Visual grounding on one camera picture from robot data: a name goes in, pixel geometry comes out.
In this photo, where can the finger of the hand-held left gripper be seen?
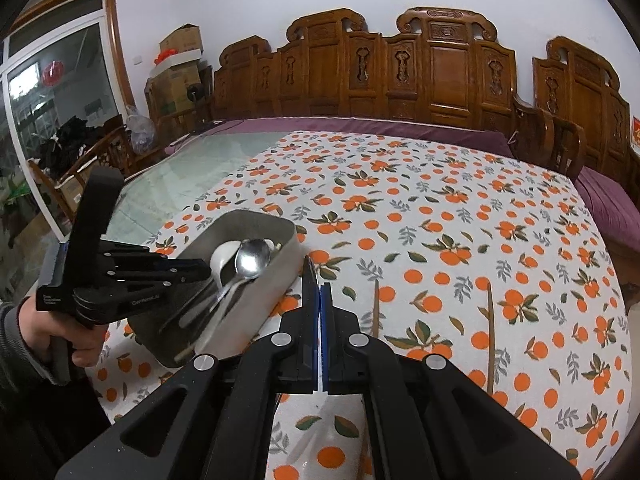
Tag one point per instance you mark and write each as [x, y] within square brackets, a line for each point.
[132, 255]
[165, 272]

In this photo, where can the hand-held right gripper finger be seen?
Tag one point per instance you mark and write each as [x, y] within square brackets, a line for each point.
[314, 340]
[325, 340]

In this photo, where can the metal fork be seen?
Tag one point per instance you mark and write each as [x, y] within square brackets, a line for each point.
[197, 312]

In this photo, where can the metal tray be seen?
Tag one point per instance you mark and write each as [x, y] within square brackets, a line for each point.
[272, 275]

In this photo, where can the metal spoon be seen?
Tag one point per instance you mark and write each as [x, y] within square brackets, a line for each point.
[252, 259]

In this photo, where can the person's left forearm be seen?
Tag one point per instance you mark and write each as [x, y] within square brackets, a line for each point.
[22, 360]

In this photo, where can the person's left hand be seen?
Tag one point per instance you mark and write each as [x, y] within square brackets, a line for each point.
[85, 342]

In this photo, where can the wooden chair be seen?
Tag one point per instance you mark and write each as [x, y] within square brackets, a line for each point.
[100, 155]

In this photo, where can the pile of black clothes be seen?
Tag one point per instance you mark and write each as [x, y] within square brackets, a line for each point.
[70, 137]

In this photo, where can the clear plastic bag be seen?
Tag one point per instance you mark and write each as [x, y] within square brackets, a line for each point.
[139, 130]

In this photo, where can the glass sliding door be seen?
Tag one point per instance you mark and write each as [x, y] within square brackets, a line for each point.
[60, 75]

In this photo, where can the large cardboard box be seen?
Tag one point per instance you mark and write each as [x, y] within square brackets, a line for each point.
[172, 90]

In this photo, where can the red window ornament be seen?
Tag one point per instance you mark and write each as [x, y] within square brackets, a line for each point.
[53, 72]

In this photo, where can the small black fan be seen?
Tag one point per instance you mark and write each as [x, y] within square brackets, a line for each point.
[196, 92]

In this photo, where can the orange print tablecloth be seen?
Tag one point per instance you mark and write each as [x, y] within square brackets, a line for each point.
[425, 220]

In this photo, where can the white flat box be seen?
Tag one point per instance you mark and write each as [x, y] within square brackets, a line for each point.
[175, 60]

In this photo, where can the brown cardboard box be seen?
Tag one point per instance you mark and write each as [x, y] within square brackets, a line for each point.
[181, 40]

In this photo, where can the long carved wooden sofa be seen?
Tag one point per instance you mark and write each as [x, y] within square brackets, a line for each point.
[380, 75]

